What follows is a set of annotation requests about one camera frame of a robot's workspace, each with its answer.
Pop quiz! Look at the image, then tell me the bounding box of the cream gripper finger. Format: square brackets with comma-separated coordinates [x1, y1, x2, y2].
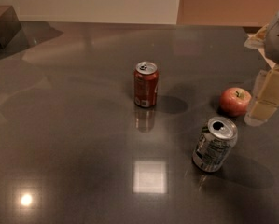
[244, 64, 279, 127]
[244, 25, 268, 49]

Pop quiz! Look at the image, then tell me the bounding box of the red apple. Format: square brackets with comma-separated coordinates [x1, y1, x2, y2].
[219, 87, 251, 117]

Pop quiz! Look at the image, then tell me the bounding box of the red soda can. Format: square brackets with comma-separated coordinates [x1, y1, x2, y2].
[133, 61, 159, 108]

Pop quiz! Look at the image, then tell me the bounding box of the silver 7up can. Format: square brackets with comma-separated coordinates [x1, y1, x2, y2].
[192, 117, 238, 173]

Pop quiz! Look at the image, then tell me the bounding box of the dark box in corner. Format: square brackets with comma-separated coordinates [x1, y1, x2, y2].
[0, 6, 21, 49]

